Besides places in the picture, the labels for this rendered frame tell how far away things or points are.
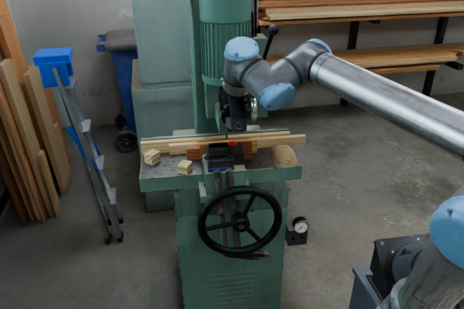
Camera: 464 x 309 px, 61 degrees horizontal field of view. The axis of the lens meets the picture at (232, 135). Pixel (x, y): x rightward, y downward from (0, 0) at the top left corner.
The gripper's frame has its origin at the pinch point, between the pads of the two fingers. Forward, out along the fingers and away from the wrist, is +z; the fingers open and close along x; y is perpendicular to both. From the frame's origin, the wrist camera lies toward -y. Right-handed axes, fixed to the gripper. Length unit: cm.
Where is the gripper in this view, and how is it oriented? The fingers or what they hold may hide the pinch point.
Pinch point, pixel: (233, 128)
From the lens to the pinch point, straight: 133.2
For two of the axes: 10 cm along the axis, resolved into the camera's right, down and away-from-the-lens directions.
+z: -0.7, 5.4, 8.4
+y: -1.2, -8.4, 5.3
